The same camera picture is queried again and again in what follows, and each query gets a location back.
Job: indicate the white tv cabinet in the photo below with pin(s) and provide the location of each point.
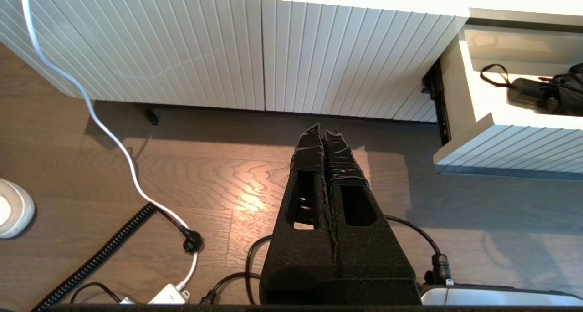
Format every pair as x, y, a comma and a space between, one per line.
319, 52

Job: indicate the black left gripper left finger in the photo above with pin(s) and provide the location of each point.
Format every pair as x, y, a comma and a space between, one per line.
300, 248

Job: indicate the black umbrella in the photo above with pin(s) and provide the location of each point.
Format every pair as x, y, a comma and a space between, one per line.
533, 93

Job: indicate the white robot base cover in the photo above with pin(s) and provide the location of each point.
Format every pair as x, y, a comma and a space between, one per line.
501, 296

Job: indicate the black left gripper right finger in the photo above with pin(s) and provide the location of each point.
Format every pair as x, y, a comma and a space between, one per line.
364, 248

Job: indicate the white fluted drawer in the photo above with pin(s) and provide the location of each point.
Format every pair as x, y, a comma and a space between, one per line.
510, 134

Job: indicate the white sneaker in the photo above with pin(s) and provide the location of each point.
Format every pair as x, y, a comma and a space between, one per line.
16, 209

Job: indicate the white power adapter block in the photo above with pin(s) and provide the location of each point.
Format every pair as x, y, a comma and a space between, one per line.
169, 296

